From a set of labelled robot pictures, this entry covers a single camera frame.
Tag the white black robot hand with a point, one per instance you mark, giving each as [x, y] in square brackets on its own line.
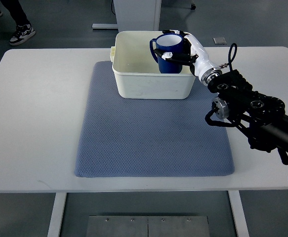
[194, 56]

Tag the blue mug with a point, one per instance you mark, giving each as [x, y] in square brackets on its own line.
[169, 43]

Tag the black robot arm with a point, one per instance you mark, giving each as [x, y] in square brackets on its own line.
[259, 117]

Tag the cream plastic box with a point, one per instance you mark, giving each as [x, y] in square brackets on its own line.
[137, 74]

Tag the grey floor socket cover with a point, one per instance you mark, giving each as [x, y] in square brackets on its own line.
[219, 41]

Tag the blue-grey quilted mat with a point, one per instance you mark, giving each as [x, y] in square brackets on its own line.
[149, 138]

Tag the white table right leg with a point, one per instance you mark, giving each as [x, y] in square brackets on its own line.
[238, 214]

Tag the white table leg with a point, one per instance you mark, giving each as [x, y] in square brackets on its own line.
[57, 215]
[238, 214]

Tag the black white left sneaker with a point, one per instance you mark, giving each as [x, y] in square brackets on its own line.
[22, 34]

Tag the person in dark trousers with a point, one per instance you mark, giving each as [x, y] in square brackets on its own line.
[16, 11]

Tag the metal floor plate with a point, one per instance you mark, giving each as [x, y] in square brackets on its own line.
[147, 226]

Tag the white table left leg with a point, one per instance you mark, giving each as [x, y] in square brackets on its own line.
[57, 215]

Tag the white pedestal base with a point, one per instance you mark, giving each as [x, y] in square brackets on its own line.
[134, 15]

